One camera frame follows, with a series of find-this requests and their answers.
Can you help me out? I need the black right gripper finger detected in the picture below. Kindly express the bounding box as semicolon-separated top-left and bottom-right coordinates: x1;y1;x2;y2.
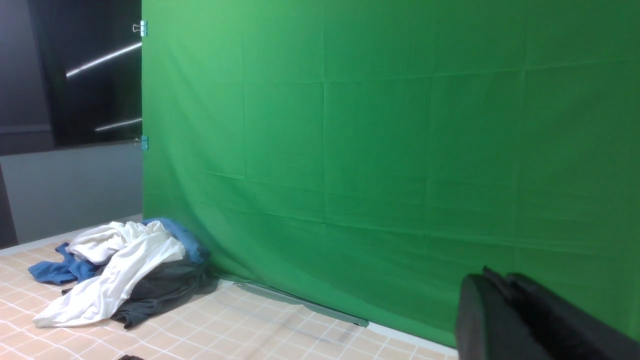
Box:
455;267;640;360

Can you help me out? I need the dark gray long-sleeved shirt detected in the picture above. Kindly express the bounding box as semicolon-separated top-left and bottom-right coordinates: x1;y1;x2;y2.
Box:
117;354;144;360

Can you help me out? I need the green backdrop cloth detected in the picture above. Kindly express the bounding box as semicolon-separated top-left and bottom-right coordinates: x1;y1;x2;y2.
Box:
142;0;640;346

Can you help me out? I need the gray-green metal base bar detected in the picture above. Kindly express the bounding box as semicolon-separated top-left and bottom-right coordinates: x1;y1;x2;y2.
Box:
233;281;370;328

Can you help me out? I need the beige checkered table cloth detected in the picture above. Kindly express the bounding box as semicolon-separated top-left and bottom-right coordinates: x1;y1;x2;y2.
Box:
0;244;458;360

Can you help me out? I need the dark gray crumpled garment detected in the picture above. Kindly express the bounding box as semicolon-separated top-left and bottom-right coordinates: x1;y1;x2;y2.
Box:
61;257;220;329

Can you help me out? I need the white crumpled garment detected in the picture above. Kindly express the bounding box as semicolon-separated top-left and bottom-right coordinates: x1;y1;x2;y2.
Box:
33;221;186;328

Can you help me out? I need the lower blue binder clip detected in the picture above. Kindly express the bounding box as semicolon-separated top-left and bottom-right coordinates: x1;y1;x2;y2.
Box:
134;135;149;151

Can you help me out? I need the blue binder clip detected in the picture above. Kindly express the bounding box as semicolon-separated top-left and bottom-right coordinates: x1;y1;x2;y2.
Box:
134;135;149;151
132;20;148;37

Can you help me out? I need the blue crumpled garment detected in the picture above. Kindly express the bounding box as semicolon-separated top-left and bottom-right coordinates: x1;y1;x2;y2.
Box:
28;218;210;286

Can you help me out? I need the upper blue binder clip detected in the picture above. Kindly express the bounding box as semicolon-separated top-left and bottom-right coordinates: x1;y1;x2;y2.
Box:
132;20;148;37

